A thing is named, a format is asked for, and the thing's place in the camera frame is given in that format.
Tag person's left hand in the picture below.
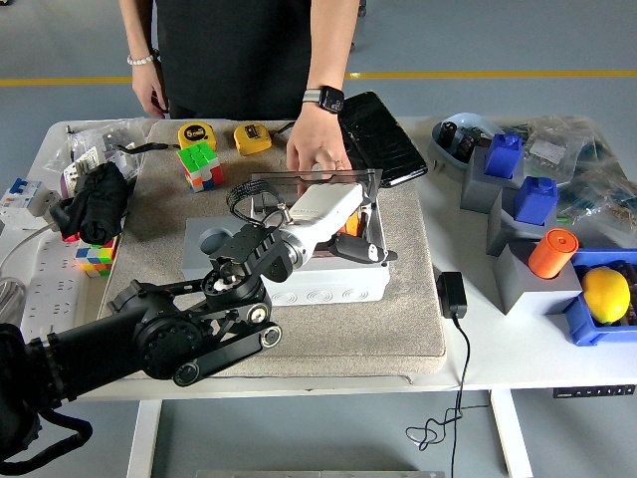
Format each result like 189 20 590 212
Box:
286 105 355 176

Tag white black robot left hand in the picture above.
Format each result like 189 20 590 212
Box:
287 182 399 265

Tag person's right hand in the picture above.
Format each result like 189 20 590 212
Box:
130 63 171 120

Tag orange cylinder battery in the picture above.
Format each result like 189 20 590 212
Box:
340 212 363 239
528 227 581 280

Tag white junction box clear lid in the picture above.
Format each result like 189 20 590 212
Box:
246 168 392 305

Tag black smart watch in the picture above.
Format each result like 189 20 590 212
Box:
303 85 346 115

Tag yellow square tape measure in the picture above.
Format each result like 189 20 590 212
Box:
233 122 274 157

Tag yellow round tape measure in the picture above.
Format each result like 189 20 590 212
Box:
177 122 219 150

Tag black zip case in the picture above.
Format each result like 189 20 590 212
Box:
337 91 429 189

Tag clear bags of hardware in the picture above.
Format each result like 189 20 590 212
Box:
44 117 160 193

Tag colourful puzzle cube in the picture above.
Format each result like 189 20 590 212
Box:
176 141 224 193
75 236 120 279

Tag person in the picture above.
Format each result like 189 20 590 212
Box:
118 0 367 121

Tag black cloth bundle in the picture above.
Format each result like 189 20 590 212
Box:
49 161 131 245

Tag grey-brown mat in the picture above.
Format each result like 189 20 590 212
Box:
97 119 448 382

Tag grey block with round hole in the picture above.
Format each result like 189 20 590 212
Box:
183 216 253 284

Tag black power adapter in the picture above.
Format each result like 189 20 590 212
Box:
436 271 469 320

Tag grey block holder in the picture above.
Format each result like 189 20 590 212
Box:
486 186 573 258
460 146 527 215
493 241 584 316

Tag light blue bowl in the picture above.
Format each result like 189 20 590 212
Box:
430 112 507 175

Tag blue plastic block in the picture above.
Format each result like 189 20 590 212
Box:
513 175 559 225
484 132 525 179

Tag white power strip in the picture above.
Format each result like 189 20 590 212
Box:
17 233 86 350

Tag clear bags of parts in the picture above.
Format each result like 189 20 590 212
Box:
497 114 637 250

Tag blue storage bin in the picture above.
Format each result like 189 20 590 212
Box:
562 248 637 348

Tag yellow lemon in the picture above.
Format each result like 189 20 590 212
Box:
580 267 632 325

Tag white table leg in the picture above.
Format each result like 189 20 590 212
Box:
490 389 533 478
126 399 163 478

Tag black table control panel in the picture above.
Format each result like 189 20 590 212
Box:
551 384 637 399

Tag black tape measure strap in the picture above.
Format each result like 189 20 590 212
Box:
111 141 181 153

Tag white circuit breaker blue switch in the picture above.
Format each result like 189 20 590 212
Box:
0 177 56 220

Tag white power cord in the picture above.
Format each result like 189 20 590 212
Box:
0 221 61 325

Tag black adapter cord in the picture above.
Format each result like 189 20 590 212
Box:
405 316 492 478

